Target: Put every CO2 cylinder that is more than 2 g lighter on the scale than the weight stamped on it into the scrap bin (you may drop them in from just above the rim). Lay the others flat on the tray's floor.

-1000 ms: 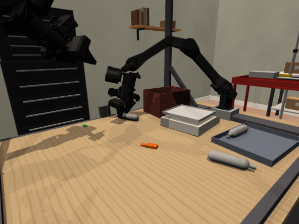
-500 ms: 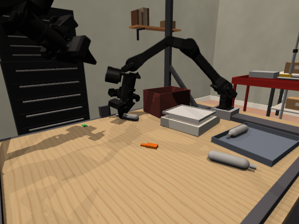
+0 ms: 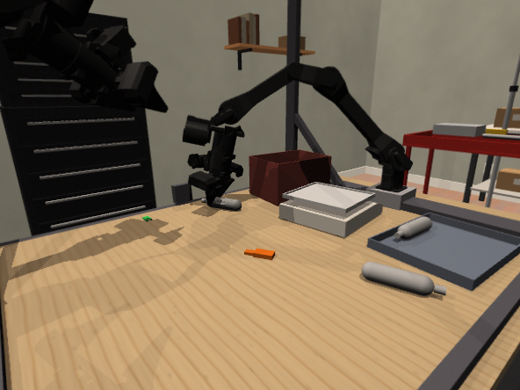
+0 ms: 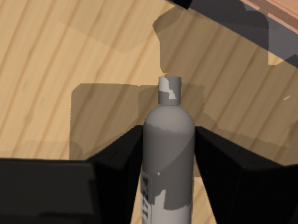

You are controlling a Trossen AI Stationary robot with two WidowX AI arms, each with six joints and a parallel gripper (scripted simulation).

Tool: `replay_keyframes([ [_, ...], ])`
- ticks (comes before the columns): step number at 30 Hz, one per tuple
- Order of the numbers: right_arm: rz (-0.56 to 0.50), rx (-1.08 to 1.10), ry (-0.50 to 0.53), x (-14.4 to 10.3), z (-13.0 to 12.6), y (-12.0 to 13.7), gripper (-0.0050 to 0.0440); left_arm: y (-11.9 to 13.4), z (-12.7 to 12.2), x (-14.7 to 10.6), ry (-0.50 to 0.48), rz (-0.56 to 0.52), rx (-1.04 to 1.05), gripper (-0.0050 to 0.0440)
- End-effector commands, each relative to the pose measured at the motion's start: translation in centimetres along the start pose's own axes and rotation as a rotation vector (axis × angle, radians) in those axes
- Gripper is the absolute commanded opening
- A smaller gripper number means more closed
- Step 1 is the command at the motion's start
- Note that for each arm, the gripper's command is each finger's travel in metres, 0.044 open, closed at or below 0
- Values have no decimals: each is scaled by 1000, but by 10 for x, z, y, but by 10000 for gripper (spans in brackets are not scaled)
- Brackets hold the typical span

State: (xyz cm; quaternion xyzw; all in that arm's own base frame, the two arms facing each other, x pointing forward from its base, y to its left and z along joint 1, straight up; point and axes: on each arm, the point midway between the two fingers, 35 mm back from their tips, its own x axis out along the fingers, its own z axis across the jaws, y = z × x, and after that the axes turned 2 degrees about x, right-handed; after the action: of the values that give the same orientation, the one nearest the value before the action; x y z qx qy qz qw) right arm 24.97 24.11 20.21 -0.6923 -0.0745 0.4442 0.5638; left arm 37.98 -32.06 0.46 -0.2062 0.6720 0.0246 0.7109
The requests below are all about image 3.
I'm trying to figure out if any grey digital scale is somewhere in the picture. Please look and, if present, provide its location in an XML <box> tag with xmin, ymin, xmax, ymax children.
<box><xmin>279</xmin><ymin>182</ymin><xmax>383</xmax><ymax>238</ymax></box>

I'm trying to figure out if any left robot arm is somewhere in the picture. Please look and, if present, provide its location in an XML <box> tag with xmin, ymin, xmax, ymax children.
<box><xmin>183</xmin><ymin>61</ymin><xmax>413</xmax><ymax>192</ymax></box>

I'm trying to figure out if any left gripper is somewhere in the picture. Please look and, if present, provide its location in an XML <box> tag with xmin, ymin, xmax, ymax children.
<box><xmin>188</xmin><ymin>148</ymin><xmax>243</xmax><ymax>206</ymax></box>

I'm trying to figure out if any grey gas cylinder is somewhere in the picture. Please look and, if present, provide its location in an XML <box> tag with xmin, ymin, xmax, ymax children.
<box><xmin>201</xmin><ymin>197</ymin><xmax>242</xmax><ymax>211</ymax></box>
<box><xmin>362</xmin><ymin>262</ymin><xmax>447</xmax><ymax>296</ymax></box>

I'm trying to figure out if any silver co2 cylinder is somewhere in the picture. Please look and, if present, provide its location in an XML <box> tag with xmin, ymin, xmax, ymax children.
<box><xmin>394</xmin><ymin>217</ymin><xmax>432</xmax><ymax>240</ymax></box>

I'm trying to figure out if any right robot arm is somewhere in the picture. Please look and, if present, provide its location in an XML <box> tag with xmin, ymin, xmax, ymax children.
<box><xmin>0</xmin><ymin>0</ymin><xmax>136</xmax><ymax>71</ymax></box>

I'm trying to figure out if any red open-top box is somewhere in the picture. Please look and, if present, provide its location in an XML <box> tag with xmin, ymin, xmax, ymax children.
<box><xmin>249</xmin><ymin>149</ymin><xmax>331</xmax><ymax>206</ymax></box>

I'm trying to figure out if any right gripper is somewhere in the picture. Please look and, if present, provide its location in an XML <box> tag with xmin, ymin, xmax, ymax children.
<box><xmin>59</xmin><ymin>40</ymin><xmax>168</xmax><ymax>112</ymax></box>

